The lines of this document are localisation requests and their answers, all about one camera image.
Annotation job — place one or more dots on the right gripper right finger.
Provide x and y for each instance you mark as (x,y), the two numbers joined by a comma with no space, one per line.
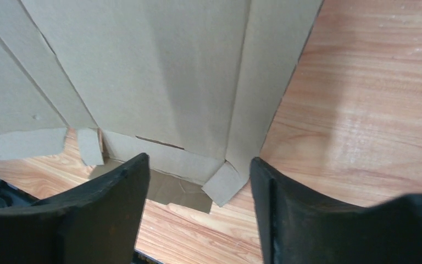
(300,225)

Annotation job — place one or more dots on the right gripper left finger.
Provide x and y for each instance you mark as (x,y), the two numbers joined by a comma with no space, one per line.
(95,222)

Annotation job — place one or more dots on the cardboard box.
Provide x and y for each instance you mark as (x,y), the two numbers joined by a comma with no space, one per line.
(194,84)

